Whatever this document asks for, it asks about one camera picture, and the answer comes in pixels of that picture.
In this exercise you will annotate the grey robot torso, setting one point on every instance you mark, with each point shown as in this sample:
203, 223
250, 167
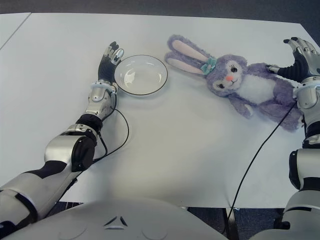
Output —
125, 225

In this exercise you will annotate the grey table leg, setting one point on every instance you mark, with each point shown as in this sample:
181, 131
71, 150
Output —
232, 225

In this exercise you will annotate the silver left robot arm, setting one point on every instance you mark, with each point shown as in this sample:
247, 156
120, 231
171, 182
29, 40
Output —
62, 150

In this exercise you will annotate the purple plush bunny doll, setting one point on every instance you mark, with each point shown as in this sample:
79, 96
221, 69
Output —
250, 90

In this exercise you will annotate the white plate with black rim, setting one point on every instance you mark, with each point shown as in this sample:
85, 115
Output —
142, 75

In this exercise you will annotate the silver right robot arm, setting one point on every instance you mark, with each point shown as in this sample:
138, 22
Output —
308, 97

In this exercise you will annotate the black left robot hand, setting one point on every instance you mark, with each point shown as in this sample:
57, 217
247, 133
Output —
105, 71

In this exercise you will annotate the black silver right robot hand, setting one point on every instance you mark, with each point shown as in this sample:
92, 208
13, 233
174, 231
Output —
305, 67

